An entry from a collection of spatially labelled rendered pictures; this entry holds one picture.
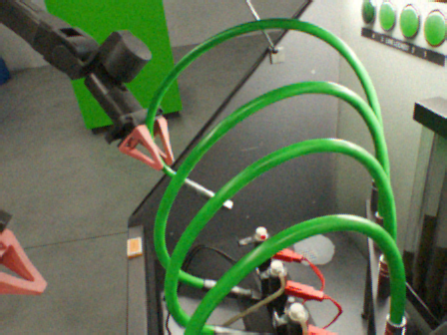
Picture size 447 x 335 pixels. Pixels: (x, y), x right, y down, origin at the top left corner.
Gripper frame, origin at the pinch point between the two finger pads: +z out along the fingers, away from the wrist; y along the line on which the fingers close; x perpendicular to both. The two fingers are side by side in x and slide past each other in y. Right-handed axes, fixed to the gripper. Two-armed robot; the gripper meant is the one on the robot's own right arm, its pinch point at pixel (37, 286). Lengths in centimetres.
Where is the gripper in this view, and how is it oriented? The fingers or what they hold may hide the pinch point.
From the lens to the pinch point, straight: 51.6
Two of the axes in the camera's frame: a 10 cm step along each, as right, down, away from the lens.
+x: 0.6, -5.1, 8.6
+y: 6.0, -6.7, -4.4
